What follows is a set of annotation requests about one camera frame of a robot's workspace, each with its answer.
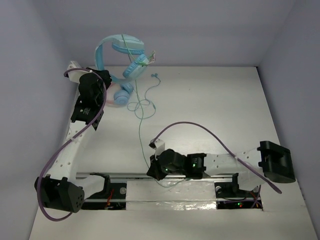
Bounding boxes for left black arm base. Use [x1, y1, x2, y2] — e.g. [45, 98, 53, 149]
[81, 172, 127, 210]

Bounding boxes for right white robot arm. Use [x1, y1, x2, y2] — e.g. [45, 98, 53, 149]
[146, 139, 296, 197]

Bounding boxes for aluminium rail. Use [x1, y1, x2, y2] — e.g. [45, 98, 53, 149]
[74, 171, 241, 181]

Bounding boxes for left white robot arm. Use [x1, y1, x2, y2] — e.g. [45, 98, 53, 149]
[34, 67, 112, 222]

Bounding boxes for blue earbuds with cable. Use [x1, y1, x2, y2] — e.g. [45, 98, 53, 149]
[126, 73, 162, 120]

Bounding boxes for white foam block with tape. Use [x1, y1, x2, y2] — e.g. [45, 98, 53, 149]
[125, 180, 217, 211]

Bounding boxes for green headphone cable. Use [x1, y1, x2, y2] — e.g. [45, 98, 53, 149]
[121, 34, 188, 190]

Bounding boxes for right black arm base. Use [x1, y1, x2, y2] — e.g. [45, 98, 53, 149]
[214, 173, 263, 210]

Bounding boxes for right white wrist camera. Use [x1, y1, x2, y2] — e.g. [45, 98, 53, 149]
[149, 139, 166, 158]

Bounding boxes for pink blue cat-ear headphones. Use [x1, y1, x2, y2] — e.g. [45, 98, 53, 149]
[106, 82, 134, 107]

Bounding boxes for large light blue headphones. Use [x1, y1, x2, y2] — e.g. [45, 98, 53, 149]
[94, 34, 156, 84]

